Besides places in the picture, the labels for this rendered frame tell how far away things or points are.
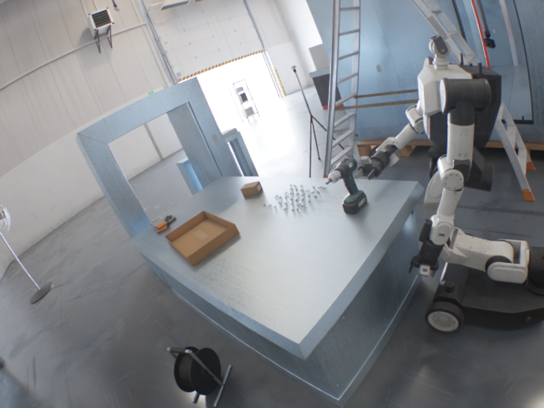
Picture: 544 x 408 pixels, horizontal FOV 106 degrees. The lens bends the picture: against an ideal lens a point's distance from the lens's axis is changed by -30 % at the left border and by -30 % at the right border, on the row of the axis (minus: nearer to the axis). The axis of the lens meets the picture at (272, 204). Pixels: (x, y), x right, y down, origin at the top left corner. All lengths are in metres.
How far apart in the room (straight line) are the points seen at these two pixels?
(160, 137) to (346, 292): 10.13
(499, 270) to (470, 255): 0.17
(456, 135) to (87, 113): 10.18
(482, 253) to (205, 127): 2.37
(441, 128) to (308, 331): 0.82
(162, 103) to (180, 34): 9.44
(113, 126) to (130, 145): 7.99
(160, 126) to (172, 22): 4.10
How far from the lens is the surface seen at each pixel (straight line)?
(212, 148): 2.79
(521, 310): 1.52
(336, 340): 1.11
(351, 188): 1.31
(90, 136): 2.49
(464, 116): 0.95
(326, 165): 3.20
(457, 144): 0.99
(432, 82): 1.06
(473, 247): 1.49
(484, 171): 1.26
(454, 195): 1.08
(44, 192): 10.33
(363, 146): 3.67
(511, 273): 1.49
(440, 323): 1.57
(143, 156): 10.58
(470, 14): 6.43
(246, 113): 10.40
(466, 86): 0.94
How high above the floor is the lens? 1.34
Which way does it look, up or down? 24 degrees down
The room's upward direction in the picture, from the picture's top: 23 degrees counter-clockwise
